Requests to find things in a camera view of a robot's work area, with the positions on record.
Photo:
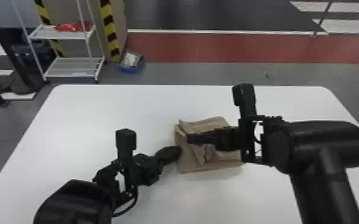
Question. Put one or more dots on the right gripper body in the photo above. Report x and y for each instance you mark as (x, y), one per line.
(229, 140)

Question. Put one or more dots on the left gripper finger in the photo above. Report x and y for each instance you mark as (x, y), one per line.
(170, 154)

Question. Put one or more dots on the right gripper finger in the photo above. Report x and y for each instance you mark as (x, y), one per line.
(203, 138)

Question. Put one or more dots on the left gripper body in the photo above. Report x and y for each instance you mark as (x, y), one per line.
(147, 169)

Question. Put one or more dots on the beige towel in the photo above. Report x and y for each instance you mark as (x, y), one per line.
(195, 161)

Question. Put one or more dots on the yellow black striped post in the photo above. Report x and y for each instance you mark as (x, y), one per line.
(46, 15)
(110, 28)

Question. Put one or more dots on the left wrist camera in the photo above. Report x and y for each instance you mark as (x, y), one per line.
(125, 139)

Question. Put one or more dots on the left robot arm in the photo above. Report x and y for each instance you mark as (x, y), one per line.
(73, 203)

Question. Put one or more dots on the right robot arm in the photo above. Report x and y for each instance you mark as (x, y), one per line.
(320, 150)

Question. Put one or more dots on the red snack packet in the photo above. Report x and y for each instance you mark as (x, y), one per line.
(68, 27)

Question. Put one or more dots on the blue basket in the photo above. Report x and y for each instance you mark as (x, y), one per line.
(132, 62)

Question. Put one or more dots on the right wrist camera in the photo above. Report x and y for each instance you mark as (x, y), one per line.
(244, 97)

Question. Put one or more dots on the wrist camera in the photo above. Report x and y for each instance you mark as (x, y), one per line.
(244, 97)
(125, 139)

